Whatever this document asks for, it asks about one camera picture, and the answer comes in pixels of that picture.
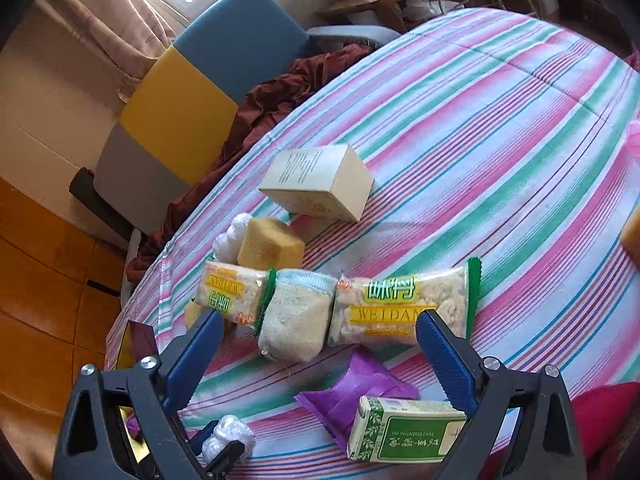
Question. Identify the purple packet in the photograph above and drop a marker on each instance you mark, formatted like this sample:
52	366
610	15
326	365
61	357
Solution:
345	400

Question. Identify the dark red flat box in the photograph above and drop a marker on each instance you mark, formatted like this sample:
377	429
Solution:
142	342

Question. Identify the beige cardboard box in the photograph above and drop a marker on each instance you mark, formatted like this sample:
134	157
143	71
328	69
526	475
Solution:
320	180

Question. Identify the beige curtain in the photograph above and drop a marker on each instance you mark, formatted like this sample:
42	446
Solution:
110	15

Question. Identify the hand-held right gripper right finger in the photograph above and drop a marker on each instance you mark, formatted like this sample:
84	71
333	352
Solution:
445	355

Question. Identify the yellow sponge piece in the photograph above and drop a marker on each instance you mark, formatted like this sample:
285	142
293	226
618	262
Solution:
632	235

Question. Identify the striped bedsheet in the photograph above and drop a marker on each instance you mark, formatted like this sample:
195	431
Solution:
475	135

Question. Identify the small clear snack packet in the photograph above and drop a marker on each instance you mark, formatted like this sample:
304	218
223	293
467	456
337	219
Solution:
225	290

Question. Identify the yellow sponge block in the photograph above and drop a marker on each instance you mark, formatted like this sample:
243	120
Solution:
270	247

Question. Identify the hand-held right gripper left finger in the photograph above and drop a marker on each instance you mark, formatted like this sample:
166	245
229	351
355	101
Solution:
195	355

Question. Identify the large clear snack packet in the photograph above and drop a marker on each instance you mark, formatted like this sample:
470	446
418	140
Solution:
390	305

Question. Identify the maroon cloth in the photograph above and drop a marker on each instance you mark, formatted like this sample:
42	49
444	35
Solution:
280	95

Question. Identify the wooden desk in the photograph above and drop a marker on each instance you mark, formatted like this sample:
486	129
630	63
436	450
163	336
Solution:
385	2

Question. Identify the pink cloth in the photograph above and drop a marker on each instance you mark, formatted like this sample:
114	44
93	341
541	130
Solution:
605	415

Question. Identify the green and white box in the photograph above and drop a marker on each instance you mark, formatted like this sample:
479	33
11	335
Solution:
400	427

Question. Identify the crumpled white plastic bag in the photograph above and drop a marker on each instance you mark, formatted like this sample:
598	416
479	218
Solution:
230	430
227	242

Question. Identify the rolled beige towel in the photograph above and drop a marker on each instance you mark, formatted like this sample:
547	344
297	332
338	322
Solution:
292	320

